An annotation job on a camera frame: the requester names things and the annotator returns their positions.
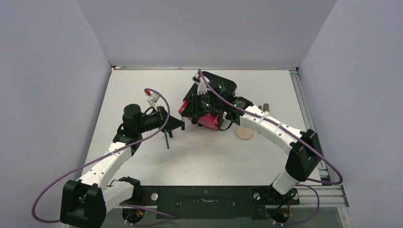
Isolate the round beige powder puff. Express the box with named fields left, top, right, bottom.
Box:
left=235, top=126, right=254, bottom=140

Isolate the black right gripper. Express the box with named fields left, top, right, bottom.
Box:
left=182, top=90, right=222, bottom=119

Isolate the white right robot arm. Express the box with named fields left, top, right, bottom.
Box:
left=179, top=76, right=323, bottom=203

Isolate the long black eyeliner pencil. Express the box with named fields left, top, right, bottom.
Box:
left=164, top=132, right=170, bottom=149

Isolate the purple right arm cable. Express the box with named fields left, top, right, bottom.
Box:
left=197, top=69, right=344, bottom=227

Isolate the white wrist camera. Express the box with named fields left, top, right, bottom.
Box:
left=147, top=93, right=160, bottom=109
left=192, top=72, right=210, bottom=95

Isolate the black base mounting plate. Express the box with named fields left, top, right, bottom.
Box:
left=123, top=186, right=300, bottom=220

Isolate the pink drawer with black knob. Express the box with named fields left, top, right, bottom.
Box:
left=178, top=100, right=219, bottom=131

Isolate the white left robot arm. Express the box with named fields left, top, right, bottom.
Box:
left=60, top=104, right=185, bottom=228

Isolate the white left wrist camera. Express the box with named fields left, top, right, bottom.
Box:
left=147, top=93, right=160, bottom=109

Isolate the tan foundation tube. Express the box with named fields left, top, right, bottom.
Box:
left=262, top=103, right=269, bottom=112

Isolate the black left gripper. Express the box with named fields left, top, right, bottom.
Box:
left=136, top=106, right=184, bottom=133

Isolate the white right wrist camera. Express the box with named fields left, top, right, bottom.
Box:
left=192, top=72, right=210, bottom=95

